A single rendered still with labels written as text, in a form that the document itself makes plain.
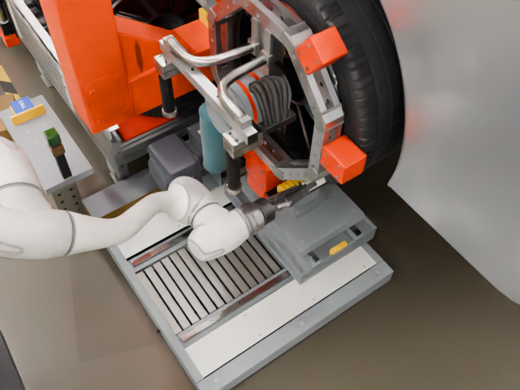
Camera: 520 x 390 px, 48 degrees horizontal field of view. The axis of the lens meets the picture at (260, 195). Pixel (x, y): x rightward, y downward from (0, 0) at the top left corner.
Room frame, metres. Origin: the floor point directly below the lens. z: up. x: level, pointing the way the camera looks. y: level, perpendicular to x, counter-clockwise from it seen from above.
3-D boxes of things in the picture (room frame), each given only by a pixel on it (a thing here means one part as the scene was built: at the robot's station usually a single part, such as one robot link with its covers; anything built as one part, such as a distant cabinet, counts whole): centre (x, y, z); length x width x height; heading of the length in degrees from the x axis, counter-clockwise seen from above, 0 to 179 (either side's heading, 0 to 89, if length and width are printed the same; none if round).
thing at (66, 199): (1.39, 0.79, 0.21); 0.10 x 0.10 x 0.42; 37
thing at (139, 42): (1.64, 0.28, 0.69); 0.52 x 0.17 x 0.35; 127
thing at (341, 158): (0.98, -0.21, 0.85); 0.09 x 0.08 x 0.07; 37
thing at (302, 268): (1.33, -0.15, 0.13); 0.50 x 0.36 x 0.10; 37
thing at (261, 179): (1.25, -0.05, 0.48); 0.16 x 0.12 x 0.17; 127
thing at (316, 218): (1.33, -0.15, 0.32); 0.40 x 0.30 x 0.28; 37
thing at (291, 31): (1.23, -0.01, 0.85); 0.54 x 0.07 x 0.54; 37
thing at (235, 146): (0.97, 0.05, 0.93); 0.09 x 0.05 x 0.05; 127
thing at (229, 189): (0.95, 0.07, 0.83); 0.04 x 0.04 x 0.16
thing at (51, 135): (1.21, 0.65, 0.64); 0.04 x 0.04 x 0.04; 37
